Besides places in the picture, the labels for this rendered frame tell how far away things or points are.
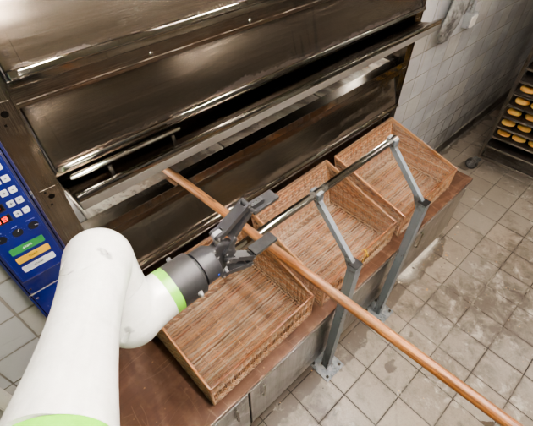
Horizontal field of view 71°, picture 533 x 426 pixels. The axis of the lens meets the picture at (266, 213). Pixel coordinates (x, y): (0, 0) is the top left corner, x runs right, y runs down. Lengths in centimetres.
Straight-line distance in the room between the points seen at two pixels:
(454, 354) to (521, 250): 104
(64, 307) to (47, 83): 67
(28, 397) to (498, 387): 235
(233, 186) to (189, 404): 87
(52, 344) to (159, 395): 119
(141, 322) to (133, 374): 102
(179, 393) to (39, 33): 126
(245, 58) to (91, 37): 53
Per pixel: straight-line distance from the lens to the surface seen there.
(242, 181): 164
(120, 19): 109
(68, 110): 113
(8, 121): 108
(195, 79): 127
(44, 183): 119
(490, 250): 309
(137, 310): 68
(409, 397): 233
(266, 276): 182
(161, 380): 166
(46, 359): 47
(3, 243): 122
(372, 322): 105
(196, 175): 144
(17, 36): 103
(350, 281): 151
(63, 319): 51
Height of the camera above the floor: 210
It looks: 47 degrees down
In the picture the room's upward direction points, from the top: straight up
